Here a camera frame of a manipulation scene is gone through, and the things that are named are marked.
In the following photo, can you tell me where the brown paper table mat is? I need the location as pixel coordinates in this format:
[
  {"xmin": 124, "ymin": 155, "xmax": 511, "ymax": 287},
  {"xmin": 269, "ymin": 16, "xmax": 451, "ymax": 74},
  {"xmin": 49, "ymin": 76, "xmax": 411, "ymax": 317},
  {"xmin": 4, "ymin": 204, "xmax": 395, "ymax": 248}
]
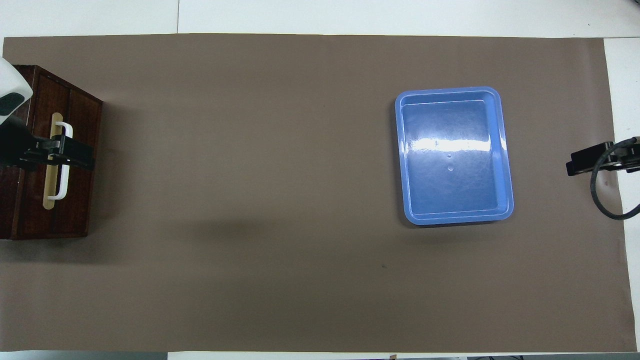
[{"xmin": 0, "ymin": 32, "xmax": 638, "ymax": 354}]

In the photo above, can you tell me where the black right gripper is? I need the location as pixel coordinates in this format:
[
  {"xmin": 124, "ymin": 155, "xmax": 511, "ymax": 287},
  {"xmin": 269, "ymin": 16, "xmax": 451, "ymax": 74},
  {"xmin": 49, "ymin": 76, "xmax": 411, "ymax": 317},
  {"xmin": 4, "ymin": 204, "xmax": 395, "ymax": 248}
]
[{"xmin": 566, "ymin": 137, "xmax": 640, "ymax": 177}]

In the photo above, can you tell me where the wooden drawer with white handle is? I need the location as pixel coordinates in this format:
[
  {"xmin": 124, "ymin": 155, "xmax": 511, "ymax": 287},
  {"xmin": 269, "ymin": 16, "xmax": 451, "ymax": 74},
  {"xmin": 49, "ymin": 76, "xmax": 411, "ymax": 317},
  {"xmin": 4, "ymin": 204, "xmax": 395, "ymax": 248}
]
[{"xmin": 15, "ymin": 67, "xmax": 75, "ymax": 240}]

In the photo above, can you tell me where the dark wooden drawer cabinet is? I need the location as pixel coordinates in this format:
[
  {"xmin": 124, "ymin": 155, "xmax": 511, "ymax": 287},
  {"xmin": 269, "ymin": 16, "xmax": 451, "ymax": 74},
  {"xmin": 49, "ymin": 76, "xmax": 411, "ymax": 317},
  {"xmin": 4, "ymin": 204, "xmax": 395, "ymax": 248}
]
[{"xmin": 0, "ymin": 64, "xmax": 104, "ymax": 241}]

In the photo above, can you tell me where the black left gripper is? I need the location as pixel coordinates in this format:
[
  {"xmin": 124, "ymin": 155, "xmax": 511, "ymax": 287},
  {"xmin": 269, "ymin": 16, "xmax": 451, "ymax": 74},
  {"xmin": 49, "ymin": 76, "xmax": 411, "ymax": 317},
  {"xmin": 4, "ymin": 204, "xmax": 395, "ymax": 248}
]
[{"xmin": 0, "ymin": 124, "xmax": 96, "ymax": 172}]

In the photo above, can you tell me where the blue plastic tray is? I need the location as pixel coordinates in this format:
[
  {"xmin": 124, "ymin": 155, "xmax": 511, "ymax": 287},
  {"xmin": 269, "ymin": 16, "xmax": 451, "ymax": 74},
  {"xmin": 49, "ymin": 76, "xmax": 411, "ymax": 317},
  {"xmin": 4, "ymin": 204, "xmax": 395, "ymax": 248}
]
[{"xmin": 394, "ymin": 86, "xmax": 515, "ymax": 226}]

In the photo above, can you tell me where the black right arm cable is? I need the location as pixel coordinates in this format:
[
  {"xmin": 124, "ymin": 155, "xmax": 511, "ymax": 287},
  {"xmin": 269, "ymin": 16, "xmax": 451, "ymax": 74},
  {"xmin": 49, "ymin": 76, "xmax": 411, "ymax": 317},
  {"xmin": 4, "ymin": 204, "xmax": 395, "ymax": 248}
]
[{"xmin": 590, "ymin": 137, "xmax": 640, "ymax": 221}]

